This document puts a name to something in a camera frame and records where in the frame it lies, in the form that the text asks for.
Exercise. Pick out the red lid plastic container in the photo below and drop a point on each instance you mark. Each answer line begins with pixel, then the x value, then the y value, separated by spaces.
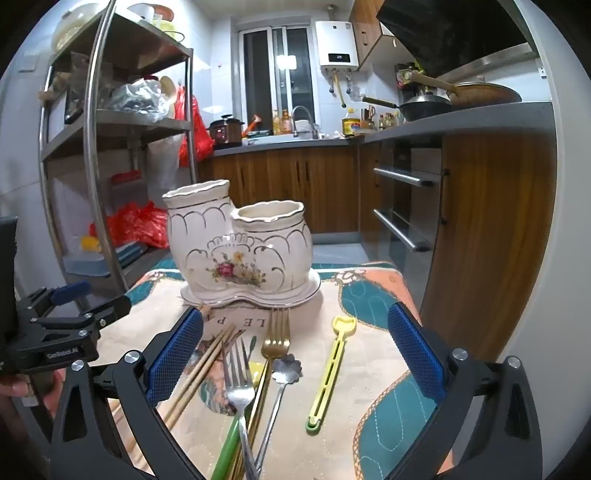
pixel 127 177

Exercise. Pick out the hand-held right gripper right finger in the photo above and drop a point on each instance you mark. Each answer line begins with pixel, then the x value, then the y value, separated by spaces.
pixel 415 355

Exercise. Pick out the black wok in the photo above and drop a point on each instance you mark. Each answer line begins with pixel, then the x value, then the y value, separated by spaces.
pixel 425 108

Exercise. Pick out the white plastic bag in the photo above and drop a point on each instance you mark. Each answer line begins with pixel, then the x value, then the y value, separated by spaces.
pixel 164 161

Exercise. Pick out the kitchen window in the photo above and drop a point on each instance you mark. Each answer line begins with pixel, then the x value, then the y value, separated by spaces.
pixel 258 78

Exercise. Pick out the silver fork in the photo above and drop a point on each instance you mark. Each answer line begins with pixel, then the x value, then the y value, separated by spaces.
pixel 240 392

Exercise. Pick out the stainless built-in oven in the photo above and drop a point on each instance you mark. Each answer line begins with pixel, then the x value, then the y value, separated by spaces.
pixel 406 207

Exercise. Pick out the black range hood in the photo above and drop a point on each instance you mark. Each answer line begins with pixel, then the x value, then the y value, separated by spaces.
pixel 438 32

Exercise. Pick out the wooden wall cabinet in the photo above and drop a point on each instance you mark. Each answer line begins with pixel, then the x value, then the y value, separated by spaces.
pixel 367 32

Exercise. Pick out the large white bowl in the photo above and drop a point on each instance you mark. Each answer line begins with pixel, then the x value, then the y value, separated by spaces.
pixel 74 23

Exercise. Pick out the silver flower spoon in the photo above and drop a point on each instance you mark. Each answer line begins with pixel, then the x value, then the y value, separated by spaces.
pixel 286 369

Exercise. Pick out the floral ceramic utensil holder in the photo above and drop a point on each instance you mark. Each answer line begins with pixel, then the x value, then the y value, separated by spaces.
pixel 240 258

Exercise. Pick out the silvery plastic bag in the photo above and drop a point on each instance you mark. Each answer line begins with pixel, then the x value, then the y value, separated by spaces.
pixel 138 99

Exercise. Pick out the hanging red plastic bag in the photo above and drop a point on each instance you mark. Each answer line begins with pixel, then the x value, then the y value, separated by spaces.
pixel 198 134

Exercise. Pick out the dark red rice cooker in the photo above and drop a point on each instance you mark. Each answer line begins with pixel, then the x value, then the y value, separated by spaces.
pixel 226 134

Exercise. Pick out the white wall switch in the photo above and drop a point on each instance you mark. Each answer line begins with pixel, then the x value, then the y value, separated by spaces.
pixel 28 63

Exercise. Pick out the white water heater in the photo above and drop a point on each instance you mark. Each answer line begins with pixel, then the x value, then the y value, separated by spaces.
pixel 337 41

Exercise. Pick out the yellow-green plastic clip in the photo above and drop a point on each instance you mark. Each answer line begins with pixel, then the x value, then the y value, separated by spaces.
pixel 344 326

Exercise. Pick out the crumpled red plastic bag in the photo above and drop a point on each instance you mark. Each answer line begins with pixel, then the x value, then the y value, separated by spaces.
pixel 138 226

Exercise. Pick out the metal faucet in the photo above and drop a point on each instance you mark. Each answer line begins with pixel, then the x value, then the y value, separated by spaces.
pixel 315 129

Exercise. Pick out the gold fork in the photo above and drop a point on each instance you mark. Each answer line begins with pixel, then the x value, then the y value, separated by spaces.
pixel 275 344

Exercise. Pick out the wooden base cabinet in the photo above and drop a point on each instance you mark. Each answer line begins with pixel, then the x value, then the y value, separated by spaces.
pixel 498 230
pixel 300 184

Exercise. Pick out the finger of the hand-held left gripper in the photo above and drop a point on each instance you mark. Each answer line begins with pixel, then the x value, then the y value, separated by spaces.
pixel 69 291
pixel 111 307

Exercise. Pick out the brown lidded pan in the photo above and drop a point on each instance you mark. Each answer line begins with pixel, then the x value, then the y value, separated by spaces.
pixel 485 94

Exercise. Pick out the person's left hand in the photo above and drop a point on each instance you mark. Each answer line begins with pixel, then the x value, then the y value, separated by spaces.
pixel 14 387

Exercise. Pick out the yellow oil bottle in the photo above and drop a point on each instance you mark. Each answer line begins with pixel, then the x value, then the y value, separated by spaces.
pixel 351 124

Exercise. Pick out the metal shelf rack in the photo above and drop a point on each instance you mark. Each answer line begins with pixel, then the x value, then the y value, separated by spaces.
pixel 138 125

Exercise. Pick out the printed table mat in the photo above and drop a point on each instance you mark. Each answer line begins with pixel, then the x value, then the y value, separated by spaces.
pixel 323 443

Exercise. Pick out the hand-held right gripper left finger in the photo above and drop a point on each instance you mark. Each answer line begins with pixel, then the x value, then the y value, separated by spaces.
pixel 178 355

